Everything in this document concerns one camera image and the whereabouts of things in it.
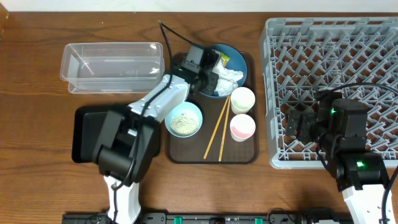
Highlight white napkin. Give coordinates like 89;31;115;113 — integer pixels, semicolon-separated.
212;59;244;96

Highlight yellow snack wrapper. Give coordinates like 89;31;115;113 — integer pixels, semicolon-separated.
220;52;230;67

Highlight grey dishwasher rack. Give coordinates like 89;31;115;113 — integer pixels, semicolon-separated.
259;17;397;169

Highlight green cup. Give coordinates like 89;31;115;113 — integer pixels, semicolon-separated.
231;87;256;114

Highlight light blue bowl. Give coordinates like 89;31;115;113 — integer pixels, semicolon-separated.
165;101;203;138

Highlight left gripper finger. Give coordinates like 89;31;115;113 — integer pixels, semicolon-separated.
205;49;220;69
203;73;219;96

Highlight dark blue plate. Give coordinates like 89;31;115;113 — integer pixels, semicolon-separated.
200;44;248;98

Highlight pink cup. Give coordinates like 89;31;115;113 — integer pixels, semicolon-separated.
229;114;256;142

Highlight food crumbs in bowl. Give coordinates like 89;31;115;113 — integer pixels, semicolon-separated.
170;113;199;136

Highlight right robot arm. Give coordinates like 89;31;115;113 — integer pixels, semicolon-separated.
285;90;397;223

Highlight black bin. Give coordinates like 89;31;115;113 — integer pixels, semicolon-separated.
72;105;161;163

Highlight clear plastic bin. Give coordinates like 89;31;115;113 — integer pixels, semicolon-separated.
60;42;165;94

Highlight left wooden chopstick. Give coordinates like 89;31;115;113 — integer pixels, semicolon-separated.
203;96;229;159

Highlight right wooden chopstick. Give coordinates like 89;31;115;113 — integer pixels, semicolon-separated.
218;96;231;162

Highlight brown serving tray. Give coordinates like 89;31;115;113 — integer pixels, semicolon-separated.
165;51;260;165

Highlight wooden chopstick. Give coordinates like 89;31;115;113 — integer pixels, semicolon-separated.
203;96;229;159
218;96;231;162

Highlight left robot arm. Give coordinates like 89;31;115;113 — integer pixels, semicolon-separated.
91;47;221;223

